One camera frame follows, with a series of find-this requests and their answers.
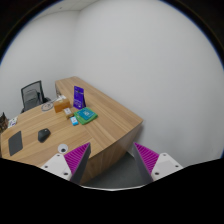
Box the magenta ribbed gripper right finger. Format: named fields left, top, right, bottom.
left=133, top=142, right=182, bottom=184

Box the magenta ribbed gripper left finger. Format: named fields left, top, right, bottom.
left=42, top=143, right=91, bottom=185

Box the black computer mouse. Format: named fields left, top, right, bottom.
left=38, top=128, right=51, bottom=143

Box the dark grey mouse pad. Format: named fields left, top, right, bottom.
left=8, top=132, right=23, bottom=156

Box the small blue white box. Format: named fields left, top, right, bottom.
left=70, top=116, right=79, bottom=126

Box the small tan box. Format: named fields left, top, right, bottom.
left=63, top=108, right=74, bottom=119

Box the green booklet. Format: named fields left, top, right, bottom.
left=74, top=107, right=98, bottom=125

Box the purple standing sign card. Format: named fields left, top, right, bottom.
left=73, top=86, right=86, bottom=109

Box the printed colourful paper sheet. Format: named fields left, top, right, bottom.
left=8, top=117, right=18, bottom=128

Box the brown cardboard box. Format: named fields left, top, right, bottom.
left=0, top=112, right=8, bottom=133

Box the black mesh office chair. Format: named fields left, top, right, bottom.
left=21, top=80, right=50, bottom=113

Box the white desk cable grommet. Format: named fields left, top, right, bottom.
left=58, top=144, right=68, bottom=154

